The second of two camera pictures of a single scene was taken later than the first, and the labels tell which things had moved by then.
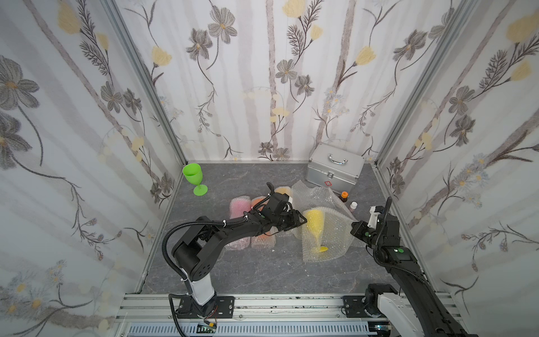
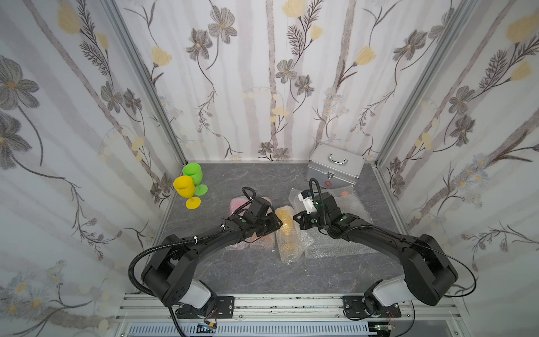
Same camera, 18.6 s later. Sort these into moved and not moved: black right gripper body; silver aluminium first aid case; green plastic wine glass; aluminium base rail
Moved: black right gripper body
Not moved: green plastic wine glass; aluminium base rail; silver aluminium first aid case
